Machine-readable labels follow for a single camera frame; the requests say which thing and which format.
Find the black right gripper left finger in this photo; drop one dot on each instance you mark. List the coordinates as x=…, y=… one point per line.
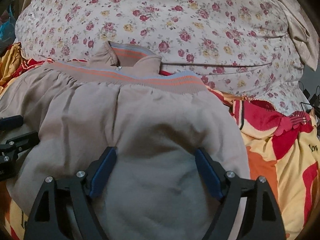
x=49, y=219

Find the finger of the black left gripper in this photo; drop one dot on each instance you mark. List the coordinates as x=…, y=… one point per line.
x=10, y=151
x=11, y=122

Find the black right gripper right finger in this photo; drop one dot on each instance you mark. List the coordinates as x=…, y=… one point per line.
x=261, y=219

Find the beige zip jacket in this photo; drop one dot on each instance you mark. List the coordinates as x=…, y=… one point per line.
x=156, y=123

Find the orange yellow red blanket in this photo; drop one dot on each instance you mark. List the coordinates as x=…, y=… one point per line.
x=284, y=149

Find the floral white quilt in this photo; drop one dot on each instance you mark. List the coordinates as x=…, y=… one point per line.
x=242, y=47

